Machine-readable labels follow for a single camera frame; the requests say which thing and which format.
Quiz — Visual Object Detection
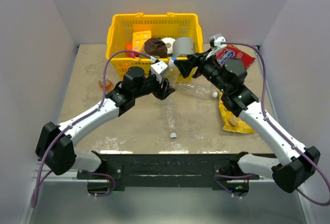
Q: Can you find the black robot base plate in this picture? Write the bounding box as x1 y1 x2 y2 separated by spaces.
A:
77 153 259 193

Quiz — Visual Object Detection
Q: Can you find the white tape roll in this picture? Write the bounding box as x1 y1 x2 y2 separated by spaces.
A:
161 37 175 56

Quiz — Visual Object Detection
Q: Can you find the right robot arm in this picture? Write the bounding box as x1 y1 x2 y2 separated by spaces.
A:
174 53 320 193

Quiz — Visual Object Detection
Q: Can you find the red snack bag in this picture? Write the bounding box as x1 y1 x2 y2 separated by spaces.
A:
216 45 255 70

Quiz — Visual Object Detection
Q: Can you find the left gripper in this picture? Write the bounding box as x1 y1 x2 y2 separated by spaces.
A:
134 72 175 100

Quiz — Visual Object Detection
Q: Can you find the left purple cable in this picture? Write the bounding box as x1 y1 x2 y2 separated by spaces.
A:
30 50 159 208

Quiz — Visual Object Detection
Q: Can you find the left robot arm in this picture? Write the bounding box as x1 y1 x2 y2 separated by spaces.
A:
36 62 175 179

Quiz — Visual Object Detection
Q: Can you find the yellow plastic shopping basket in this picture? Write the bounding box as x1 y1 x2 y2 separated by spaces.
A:
106 12 203 80

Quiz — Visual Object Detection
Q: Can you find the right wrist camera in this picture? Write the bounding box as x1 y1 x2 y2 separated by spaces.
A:
206 33 226 59

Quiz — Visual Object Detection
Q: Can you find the yellow chips bag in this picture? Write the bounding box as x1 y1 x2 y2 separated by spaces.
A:
218 92 255 134

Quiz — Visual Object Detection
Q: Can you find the orange ball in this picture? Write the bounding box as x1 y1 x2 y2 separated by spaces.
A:
125 43 133 53

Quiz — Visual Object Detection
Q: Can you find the brown wrapped package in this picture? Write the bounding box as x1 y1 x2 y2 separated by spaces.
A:
141 38 168 58

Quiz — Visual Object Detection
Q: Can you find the orange juice carton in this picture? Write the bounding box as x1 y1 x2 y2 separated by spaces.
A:
132 30 152 52

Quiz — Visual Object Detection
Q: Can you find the orange tea bottle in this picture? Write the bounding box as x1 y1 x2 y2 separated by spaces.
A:
98 75 114 93

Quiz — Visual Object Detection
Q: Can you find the grey tape roll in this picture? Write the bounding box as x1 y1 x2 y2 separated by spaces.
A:
172 37 195 57

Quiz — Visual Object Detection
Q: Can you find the blue white bottle cap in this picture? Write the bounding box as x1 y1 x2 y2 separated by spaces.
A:
168 57 177 67

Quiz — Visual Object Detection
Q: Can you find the clear bottle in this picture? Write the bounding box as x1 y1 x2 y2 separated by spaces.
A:
164 99 177 140
176 82 219 100
166 65 179 87

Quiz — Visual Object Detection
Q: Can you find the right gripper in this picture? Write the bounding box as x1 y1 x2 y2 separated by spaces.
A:
174 47 229 93

